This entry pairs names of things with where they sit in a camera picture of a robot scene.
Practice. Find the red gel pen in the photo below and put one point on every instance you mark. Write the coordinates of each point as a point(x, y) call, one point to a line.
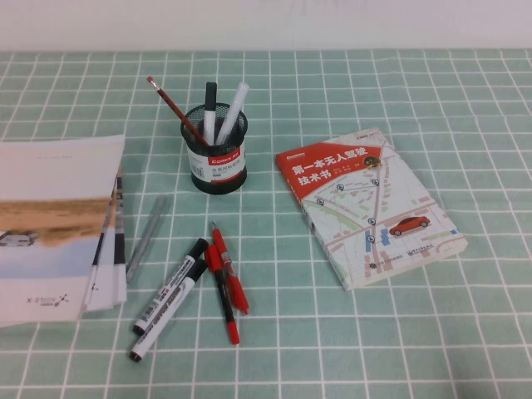
point(232, 278)

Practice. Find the black mesh pen holder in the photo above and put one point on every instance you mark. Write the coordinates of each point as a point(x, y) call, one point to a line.
point(216, 166)

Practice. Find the white pen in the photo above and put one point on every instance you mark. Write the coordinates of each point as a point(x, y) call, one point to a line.
point(233, 108)

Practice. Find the grey translucent pen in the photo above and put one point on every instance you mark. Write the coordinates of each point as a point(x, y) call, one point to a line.
point(147, 239)

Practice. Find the red and white map book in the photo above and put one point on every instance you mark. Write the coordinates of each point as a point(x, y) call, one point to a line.
point(365, 208)

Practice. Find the black marker with red cap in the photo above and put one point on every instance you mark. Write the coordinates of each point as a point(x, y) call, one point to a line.
point(224, 297)

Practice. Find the white marker with black cap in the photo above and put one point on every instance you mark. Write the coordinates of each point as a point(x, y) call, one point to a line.
point(210, 104)

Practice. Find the black cap whiteboard marker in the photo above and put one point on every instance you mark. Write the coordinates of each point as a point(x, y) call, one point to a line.
point(166, 316)
point(174, 282)

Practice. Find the red pencil with eraser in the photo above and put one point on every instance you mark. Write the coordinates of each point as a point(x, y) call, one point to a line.
point(174, 106)

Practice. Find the black and white striped magazine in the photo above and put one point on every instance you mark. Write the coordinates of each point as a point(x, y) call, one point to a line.
point(118, 232)

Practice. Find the green checked tablecloth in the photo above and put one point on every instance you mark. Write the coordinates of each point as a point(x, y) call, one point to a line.
point(332, 341)

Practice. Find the landscape cover magazine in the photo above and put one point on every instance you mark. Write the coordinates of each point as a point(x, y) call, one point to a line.
point(50, 216)

